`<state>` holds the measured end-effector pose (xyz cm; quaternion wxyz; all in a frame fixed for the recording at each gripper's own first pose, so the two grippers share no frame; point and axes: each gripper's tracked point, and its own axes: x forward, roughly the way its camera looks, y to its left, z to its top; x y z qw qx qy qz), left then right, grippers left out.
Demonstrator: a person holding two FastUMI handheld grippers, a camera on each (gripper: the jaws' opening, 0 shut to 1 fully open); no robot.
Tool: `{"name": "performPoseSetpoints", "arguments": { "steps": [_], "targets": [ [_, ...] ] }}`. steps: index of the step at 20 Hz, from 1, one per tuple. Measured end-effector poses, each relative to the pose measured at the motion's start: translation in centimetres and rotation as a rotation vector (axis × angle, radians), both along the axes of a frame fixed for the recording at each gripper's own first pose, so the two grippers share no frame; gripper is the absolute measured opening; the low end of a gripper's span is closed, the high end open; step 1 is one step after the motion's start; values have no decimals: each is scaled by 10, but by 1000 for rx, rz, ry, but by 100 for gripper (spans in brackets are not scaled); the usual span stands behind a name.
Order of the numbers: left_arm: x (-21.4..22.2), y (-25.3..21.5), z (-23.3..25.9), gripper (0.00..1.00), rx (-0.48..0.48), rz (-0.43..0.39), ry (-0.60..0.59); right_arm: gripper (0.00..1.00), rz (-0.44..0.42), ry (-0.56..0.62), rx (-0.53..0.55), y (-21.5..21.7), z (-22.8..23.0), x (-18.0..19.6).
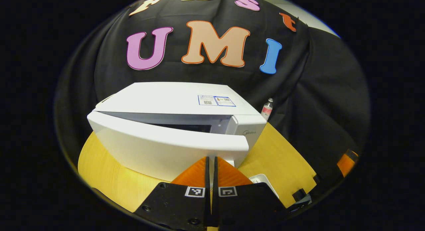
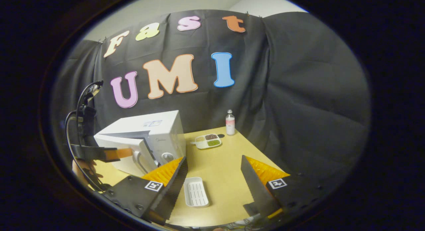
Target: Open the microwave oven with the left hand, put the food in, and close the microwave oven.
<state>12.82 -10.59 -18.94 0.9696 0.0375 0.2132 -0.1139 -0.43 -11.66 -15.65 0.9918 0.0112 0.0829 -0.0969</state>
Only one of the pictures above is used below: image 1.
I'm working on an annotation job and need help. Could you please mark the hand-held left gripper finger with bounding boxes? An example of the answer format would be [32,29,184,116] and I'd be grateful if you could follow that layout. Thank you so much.
[212,156,289,230]
[134,156,212,231]

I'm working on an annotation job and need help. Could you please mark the white microwave oven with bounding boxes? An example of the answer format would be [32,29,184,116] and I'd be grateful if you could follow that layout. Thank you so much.
[87,82,268,182]

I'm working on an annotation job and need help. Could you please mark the white plastic tray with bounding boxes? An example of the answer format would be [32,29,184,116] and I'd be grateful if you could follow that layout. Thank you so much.
[248,174,280,199]

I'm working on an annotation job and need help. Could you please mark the black backdrop cloth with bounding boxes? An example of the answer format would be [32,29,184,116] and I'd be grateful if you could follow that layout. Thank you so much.
[55,0,371,192]

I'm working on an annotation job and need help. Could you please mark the clear bottle pink label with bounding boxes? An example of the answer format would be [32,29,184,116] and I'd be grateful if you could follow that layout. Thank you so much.
[261,98,274,121]

